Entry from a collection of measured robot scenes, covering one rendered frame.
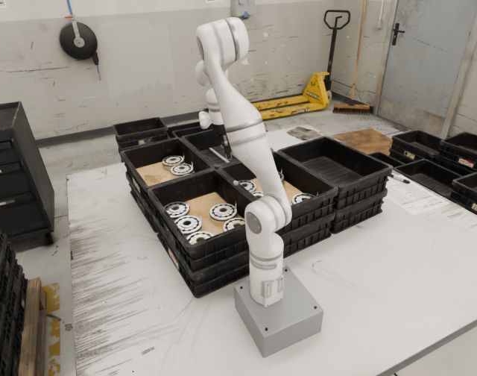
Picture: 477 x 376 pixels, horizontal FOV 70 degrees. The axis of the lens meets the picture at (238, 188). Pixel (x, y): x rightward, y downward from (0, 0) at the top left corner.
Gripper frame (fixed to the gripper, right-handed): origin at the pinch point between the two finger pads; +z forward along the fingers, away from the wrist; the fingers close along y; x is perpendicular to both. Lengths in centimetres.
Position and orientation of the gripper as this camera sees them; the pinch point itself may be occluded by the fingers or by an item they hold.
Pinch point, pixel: (227, 151)
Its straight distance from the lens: 129.8
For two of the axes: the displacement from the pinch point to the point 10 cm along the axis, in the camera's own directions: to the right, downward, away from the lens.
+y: -1.5, -6.5, 7.4
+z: 1.4, 7.3, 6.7
